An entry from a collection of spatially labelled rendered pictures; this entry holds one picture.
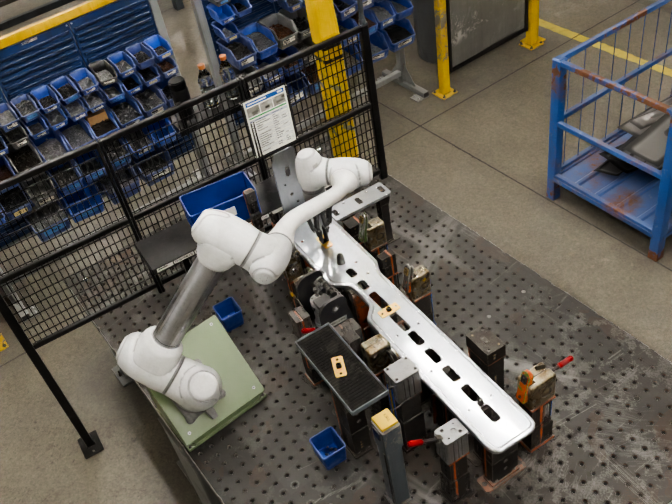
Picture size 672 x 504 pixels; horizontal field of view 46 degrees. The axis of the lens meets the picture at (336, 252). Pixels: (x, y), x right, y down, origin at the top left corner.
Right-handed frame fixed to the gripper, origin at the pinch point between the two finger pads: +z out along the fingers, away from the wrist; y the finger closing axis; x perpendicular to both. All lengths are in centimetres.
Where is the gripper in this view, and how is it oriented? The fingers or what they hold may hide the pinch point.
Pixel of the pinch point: (323, 234)
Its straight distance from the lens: 320.4
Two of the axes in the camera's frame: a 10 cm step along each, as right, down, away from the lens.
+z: 1.4, 7.2, 6.8
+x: -5.2, -5.3, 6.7
